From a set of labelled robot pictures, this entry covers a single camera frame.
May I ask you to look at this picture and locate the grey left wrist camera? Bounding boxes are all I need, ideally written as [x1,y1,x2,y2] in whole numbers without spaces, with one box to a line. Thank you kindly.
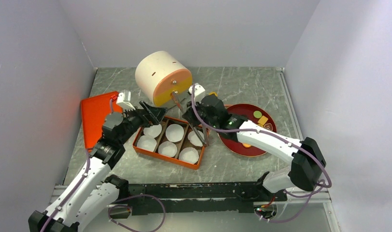
[116,90,135,111]

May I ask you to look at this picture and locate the yellow grey eraser block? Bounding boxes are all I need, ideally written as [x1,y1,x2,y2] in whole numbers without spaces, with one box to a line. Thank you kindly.
[208,92,218,98]

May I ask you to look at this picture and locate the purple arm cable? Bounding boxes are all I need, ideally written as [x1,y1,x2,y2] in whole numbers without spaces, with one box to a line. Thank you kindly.
[39,96,167,232]
[190,84,333,224]

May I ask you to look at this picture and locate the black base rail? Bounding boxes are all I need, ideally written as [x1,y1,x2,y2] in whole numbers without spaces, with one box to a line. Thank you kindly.
[115,181,287,216]

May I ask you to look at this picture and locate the white paper cup back right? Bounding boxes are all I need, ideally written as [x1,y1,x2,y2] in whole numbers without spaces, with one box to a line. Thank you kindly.
[187,130,203,147]

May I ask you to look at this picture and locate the white paper cup front left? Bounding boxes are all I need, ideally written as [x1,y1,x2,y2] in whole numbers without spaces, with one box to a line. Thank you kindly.
[136,135,157,152]

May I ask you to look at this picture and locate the chocolate heart cookie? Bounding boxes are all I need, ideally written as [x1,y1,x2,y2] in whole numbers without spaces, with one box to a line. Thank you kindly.
[263,123,274,131]

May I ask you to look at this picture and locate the white paper cup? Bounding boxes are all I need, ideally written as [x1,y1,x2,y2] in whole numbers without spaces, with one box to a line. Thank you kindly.
[158,141,177,158]
[136,135,157,152]
[187,130,203,147]
[178,147,200,164]
[165,124,184,143]
[143,124,162,138]

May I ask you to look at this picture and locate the silver metal tongs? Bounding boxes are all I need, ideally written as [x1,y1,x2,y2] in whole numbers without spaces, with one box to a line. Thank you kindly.
[171,91,209,146]

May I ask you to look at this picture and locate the white round drawer cabinet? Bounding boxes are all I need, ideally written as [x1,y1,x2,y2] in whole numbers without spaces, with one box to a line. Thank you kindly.
[135,51,192,108]

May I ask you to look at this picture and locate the white paper cup back left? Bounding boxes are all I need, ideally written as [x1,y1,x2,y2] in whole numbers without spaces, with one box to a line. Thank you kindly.
[143,124,162,138]

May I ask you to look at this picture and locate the white paper cup back middle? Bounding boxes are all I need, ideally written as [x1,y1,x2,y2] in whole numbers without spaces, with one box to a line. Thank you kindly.
[165,124,184,143]

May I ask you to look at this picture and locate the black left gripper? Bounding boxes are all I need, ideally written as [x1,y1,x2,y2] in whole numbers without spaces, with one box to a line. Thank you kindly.
[118,100,168,145]

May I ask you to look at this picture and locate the yellow square cookie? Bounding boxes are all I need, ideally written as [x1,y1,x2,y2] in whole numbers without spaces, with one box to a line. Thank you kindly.
[257,116,269,127]

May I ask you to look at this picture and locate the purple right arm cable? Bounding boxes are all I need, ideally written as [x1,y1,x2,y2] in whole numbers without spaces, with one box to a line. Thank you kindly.
[190,84,333,224]

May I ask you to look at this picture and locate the orange cookie tin box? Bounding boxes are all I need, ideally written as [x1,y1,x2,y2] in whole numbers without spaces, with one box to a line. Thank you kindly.
[132,116,206,170]

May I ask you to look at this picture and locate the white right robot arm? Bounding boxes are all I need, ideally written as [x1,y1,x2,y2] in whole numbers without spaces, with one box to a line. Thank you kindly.
[183,95,331,201]

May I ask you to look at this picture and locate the white paper cup front middle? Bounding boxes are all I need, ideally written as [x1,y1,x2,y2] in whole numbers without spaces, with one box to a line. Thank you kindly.
[158,141,177,158]

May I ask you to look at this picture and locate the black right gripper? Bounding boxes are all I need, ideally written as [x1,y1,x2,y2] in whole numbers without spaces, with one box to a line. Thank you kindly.
[183,97,218,128]

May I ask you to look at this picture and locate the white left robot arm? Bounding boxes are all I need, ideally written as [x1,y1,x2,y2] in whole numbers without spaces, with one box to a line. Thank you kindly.
[28,101,168,232]

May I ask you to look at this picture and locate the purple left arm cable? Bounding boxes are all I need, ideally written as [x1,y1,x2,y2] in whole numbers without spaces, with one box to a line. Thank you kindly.
[39,96,167,232]

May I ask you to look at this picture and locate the orange tin lid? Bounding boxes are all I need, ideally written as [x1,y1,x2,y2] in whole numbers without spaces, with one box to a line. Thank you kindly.
[81,91,118,148]

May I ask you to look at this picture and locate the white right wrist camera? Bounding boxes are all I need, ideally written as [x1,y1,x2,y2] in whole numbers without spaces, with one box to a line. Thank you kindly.
[188,83,206,102]

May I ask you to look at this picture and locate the white paper cup front right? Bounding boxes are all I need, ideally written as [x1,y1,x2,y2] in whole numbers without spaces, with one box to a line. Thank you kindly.
[178,147,200,164]

